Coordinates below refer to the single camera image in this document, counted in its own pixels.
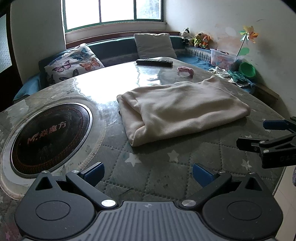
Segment round black induction cooktop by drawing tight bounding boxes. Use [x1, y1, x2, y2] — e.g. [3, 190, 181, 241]
[10, 103, 93, 178]

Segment pink hair scrunchie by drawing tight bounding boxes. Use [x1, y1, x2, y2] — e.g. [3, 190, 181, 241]
[177, 66, 194, 76]

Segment cream beige garment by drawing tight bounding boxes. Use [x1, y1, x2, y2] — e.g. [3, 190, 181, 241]
[117, 75, 251, 147]

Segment black white plush toy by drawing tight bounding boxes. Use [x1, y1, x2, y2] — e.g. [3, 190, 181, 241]
[181, 28, 194, 46]

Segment colourful paper pinwheel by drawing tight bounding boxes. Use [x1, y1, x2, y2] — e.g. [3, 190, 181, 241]
[236, 26, 258, 57]

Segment green plastic bowl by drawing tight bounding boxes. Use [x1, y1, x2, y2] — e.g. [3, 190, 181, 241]
[239, 62, 256, 78]

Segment orange green plush toys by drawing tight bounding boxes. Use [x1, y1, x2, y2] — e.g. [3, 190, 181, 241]
[194, 32, 211, 49]

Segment green framed window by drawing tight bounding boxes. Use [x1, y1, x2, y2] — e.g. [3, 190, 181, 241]
[62, 0, 164, 32]

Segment dark teal sofa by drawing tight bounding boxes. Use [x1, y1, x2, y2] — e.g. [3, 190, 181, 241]
[14, 36, 213, 103]

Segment black remote control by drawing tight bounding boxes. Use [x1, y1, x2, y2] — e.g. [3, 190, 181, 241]
[136, 59, 173, 68]

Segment clear plastic storage box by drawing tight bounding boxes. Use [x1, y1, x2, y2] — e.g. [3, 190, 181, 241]
[210, 49, 236, 70]

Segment butterfly print pillow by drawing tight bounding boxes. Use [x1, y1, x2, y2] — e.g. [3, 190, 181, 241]
[44, 43, 104, 85]

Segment beige plain pillow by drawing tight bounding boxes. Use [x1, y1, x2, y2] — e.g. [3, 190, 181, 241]
[134, 33, 177, 59]

